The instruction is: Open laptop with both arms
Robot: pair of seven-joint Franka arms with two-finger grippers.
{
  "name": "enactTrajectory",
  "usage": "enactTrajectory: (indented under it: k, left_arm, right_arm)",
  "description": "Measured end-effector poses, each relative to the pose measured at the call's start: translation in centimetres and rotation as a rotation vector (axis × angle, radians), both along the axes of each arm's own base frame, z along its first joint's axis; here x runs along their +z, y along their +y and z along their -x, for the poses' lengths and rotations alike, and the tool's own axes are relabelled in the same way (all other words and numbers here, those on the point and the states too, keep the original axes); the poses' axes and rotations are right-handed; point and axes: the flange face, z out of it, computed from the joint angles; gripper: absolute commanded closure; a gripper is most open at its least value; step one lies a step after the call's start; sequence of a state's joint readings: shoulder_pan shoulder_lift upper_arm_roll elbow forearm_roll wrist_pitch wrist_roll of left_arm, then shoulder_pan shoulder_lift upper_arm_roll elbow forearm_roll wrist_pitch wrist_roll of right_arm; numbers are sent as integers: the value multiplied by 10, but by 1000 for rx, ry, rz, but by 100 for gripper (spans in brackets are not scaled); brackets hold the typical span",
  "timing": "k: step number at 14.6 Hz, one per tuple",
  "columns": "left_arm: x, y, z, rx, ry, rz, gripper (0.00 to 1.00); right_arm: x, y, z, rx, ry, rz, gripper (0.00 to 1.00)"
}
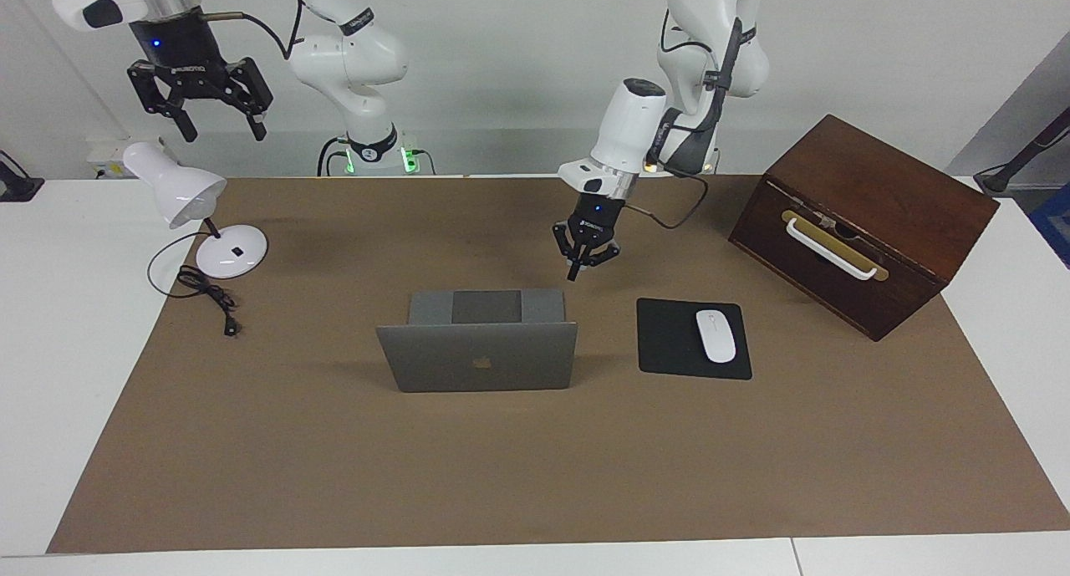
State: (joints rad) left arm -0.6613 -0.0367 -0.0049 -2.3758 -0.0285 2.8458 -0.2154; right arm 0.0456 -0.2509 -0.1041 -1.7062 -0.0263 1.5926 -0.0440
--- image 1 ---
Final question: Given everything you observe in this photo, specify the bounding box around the white desk lamp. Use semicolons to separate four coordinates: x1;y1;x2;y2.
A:
122;141;269;280

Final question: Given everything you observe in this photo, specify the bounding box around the grey left arm cable sleeve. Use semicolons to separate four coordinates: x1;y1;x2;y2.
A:
648;16;745;176

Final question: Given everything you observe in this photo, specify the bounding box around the black stand foot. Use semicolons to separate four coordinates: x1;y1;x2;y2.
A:
0;150;44;202

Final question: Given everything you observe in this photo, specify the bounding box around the dark brown wooden box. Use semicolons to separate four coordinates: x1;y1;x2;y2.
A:
728;114;1001;343

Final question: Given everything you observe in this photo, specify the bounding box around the black mouse pad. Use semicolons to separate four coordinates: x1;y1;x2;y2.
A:
636;298;753;381

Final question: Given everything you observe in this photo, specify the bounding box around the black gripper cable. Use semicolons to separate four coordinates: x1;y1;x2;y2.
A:
199;0;306;60
623;173;711;230

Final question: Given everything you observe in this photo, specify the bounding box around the black arm base cable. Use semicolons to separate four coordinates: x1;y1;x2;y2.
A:
316;136;349;176

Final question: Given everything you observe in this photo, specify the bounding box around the black tripod leg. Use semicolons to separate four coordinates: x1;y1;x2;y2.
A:
974;106;1070;195

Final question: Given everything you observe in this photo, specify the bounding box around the blue crate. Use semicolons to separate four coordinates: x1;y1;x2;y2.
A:
1030;181;1070;269

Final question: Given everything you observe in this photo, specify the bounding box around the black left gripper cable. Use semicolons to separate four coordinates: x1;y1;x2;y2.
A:
623;173;711;230

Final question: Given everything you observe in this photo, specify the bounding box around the brown table mat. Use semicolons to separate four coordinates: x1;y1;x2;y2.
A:
46;173;1070;554

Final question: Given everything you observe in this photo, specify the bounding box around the white wall power socket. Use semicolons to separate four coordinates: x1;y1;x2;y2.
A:
86;135;181;181

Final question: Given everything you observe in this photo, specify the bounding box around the black lamp power cable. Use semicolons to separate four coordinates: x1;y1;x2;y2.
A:
147;232;241;338

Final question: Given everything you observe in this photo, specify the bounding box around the white box handle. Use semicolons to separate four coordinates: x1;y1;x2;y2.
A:
786;217;879;281

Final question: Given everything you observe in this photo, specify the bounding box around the white computer mouse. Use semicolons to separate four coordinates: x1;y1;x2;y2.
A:
695;309;737;364

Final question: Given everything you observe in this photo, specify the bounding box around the silver grey laptop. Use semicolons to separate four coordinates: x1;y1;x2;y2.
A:
375;288;579;394

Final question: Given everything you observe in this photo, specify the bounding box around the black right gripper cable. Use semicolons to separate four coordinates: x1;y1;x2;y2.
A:
199;0;306;60

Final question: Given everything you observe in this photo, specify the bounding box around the brass handle plate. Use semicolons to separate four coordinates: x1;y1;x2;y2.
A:
781;210;889;283

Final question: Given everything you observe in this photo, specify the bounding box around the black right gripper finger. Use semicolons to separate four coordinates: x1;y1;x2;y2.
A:
126;61;200;144
218;55;275;141

